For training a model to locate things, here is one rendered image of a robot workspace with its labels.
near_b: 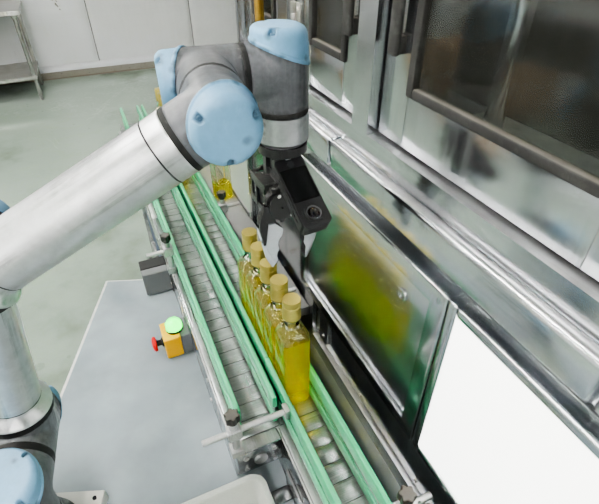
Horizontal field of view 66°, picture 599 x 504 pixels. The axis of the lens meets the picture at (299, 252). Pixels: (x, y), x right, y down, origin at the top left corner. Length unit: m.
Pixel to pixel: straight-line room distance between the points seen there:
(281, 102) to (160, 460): 0.82
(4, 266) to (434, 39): 0.56
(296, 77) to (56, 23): 6.00
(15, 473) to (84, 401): 0.41
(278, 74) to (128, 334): 0.98
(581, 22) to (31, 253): 0.56
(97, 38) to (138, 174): 6.12
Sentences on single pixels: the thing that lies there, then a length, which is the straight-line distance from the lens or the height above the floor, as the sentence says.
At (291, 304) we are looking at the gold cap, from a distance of 0.81.
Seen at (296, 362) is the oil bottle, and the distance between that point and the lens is 0.91.
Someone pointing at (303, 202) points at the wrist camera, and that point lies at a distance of 0.64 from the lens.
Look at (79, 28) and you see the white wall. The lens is 6.56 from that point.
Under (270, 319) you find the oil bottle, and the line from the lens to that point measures 0.91.
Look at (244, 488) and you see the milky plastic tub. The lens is 1.01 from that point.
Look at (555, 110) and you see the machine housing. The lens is 0.52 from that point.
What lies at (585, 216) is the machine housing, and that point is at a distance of 0.52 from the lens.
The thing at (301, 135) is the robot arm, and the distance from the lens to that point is 0.65.
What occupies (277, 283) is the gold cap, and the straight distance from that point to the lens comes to 0.86.
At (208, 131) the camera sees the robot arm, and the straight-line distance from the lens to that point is 0.45.
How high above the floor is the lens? 1.73
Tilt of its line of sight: 37 degrees down
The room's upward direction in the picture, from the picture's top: straight up
